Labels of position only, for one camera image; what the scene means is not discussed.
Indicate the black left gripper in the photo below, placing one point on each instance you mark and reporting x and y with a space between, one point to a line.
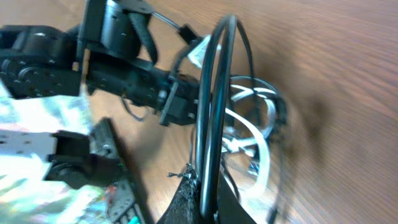
144 85

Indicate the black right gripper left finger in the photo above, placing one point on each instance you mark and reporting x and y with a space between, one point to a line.
183 208

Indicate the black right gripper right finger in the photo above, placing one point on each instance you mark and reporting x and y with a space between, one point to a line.
229 209

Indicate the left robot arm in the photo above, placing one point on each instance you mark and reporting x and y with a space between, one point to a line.
111 49

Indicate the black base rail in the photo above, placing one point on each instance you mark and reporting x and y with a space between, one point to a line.
94 159

